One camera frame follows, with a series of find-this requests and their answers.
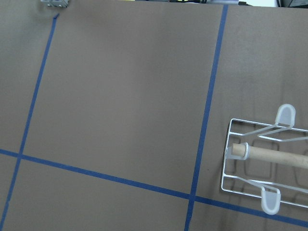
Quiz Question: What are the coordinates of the aluminium frame post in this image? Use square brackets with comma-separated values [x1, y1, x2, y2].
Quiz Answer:
[40, 0, 70, 8]

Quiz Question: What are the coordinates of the white wire cup rack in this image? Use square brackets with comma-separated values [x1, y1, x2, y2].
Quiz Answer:
[220, 104, 308, 215]

